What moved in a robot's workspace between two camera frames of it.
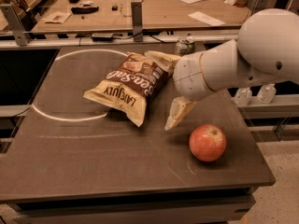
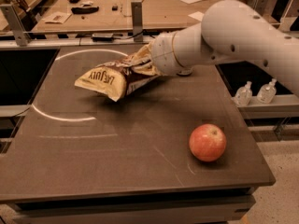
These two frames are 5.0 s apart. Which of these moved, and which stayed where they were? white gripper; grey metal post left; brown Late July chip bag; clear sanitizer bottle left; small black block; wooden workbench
Moved: brown Late July chip bag; white gripper
Stayed: clear sanitizer bottle left; wooden workbench; grey metal post left; small black block
